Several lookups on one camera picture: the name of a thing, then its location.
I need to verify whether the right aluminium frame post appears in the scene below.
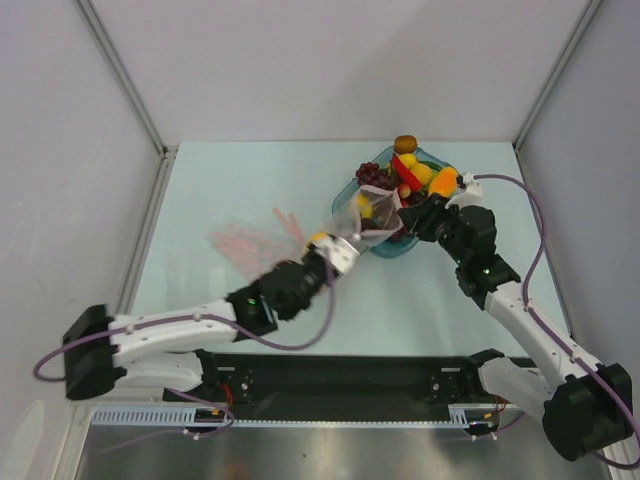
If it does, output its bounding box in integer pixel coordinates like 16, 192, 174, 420
512, 0, 605, 154

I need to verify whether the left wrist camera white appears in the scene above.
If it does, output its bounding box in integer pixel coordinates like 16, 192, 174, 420
315, 235, 360, 276

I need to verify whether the red chili pepper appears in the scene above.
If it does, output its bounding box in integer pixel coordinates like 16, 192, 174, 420
391, 153, 422, 192

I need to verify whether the yellow lemon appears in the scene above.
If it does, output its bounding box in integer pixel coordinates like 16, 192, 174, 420
305, 231, 329, 247
398, 153, 433, 186

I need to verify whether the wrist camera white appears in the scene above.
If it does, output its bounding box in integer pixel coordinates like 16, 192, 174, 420
315, 235, 360, 276
445, 172, 483, 209

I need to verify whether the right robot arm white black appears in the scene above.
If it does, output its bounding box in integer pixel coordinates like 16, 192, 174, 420
399, 194, 639, 461

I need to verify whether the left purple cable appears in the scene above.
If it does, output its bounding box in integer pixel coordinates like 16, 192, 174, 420
32, 264, 339, 441

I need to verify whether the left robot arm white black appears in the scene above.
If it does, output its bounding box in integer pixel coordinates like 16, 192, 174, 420
62, 248, 353, 400

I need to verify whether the pink dotted zip bag stack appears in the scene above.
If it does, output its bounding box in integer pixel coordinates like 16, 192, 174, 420
167, 204, 306, 291

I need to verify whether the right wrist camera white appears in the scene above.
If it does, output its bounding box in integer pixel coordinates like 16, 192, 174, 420
445, 172, 483, 209

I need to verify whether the orange mango piece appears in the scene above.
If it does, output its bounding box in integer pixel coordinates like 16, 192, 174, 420
427, 166, 459, 198

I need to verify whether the clear zip bag pink zipper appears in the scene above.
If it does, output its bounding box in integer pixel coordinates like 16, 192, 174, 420
307, 184, 403, 253

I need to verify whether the left aluminium frame post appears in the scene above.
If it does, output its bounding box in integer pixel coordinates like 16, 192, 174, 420
74, 0, 169, 156

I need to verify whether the aluminium frame post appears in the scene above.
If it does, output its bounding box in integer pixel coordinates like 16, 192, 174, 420
74, 0, 169, 156
512, 0, 605, 154

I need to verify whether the dark red grape bunch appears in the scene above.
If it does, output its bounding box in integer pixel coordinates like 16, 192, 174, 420
355, 162, 399, 191

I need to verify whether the brown kiwi fruit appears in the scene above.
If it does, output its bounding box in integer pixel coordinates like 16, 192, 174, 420
393, 135, 418, 155

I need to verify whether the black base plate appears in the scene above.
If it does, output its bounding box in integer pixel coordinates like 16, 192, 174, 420
187, 351, 507, 423

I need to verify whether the white slotted cable duct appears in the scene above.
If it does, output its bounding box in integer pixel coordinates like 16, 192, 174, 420
92, 403, 509, 429

